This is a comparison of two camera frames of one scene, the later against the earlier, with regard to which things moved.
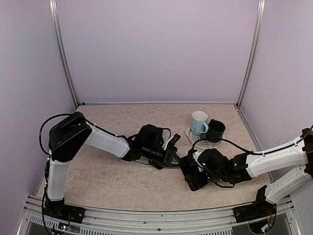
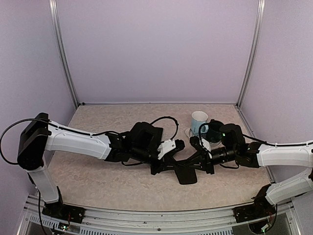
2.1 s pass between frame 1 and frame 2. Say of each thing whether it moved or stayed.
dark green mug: stayed
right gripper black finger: moved
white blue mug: stayed
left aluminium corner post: stayed
